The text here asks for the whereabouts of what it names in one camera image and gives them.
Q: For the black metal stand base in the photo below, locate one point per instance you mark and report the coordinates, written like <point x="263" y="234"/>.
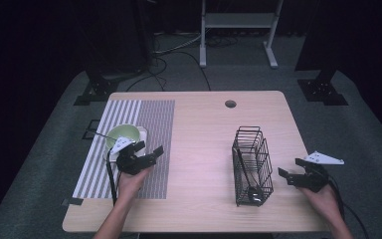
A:
<point x="96" y="89"/>
<point x="321" y="91"/>

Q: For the person's left hand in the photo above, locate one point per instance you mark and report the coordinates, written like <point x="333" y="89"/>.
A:
<point x="129" y="187"/>

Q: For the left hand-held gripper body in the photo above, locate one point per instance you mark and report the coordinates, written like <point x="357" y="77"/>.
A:
<point x="132" y="164"/>

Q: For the black spoon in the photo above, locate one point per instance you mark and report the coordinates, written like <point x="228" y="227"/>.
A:
<point x="255" y="194"/>

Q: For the white metal desk frame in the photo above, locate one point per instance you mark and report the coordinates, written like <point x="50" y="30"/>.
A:
<point x="238" y="20"/>

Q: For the thin chopstick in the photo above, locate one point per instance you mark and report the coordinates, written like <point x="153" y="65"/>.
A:
<point x="104" y="135"/>

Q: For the person's right hand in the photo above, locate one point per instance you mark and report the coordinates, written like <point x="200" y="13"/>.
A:
<point x="325" y="202"/>

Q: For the light green bowl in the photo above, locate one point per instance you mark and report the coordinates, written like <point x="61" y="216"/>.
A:
<point x="126" y="132"/>

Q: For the grey striped placemat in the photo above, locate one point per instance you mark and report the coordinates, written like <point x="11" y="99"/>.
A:
<point x="155" y="126"/>

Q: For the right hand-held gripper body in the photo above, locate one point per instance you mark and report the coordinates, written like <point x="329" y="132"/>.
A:
<point x="313" y="179"/>

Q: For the dark tape strip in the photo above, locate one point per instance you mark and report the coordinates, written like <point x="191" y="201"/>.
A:
<point x="72" y="201"/>

